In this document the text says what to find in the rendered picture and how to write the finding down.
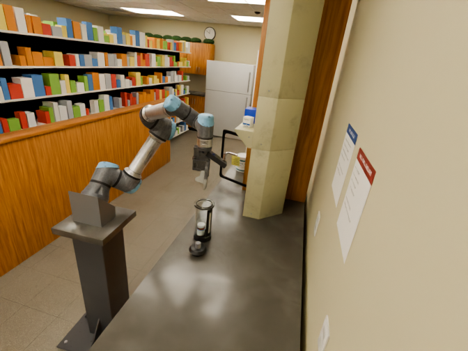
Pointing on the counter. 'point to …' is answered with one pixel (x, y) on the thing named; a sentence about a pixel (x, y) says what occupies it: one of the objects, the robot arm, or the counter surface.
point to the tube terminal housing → (271, 155)
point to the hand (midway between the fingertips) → (206, 184)
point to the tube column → (290, 47)
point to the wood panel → (299, 164)
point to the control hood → (246, 134)
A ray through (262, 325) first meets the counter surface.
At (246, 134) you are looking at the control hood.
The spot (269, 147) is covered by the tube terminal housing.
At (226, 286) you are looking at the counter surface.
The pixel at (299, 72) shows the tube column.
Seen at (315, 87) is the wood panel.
